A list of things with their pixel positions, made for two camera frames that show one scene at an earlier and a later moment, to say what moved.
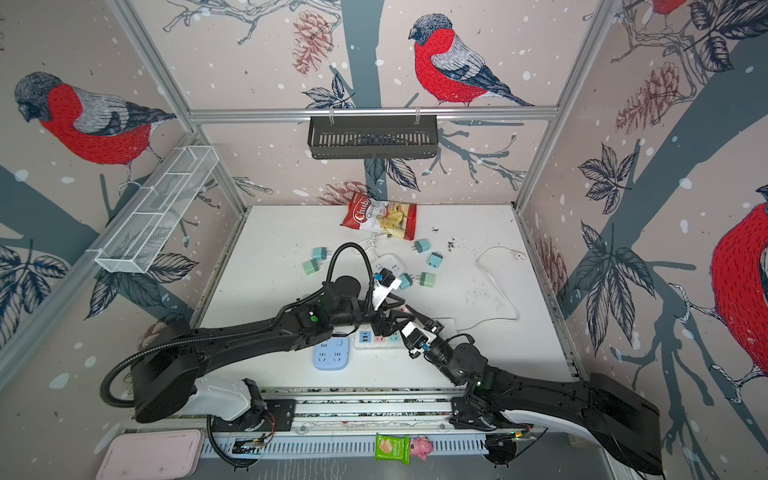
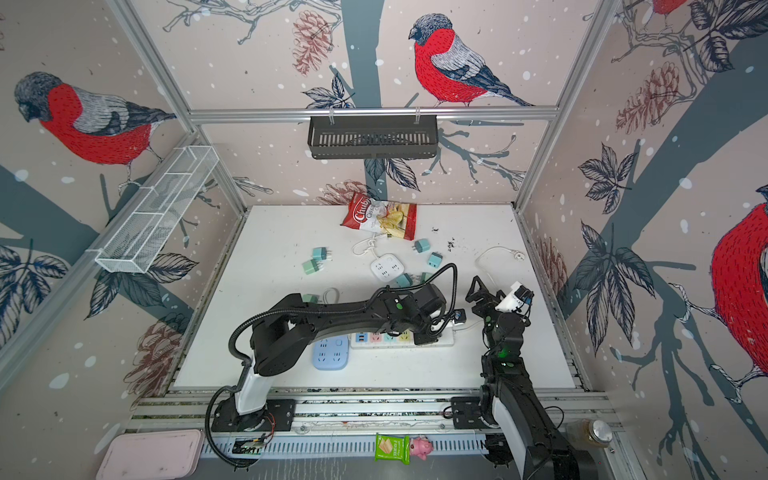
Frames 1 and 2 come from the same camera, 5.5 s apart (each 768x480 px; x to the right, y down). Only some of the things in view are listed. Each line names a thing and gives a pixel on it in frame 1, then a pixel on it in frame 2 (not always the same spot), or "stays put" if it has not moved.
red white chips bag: x=389 y=217 stays put
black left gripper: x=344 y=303 -> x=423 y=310
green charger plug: x=310 y=267 stays put
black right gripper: x=432 y=323 -> x=485 y=296
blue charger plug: x=435 y=260 stays put
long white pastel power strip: x=364 y=337 stays put
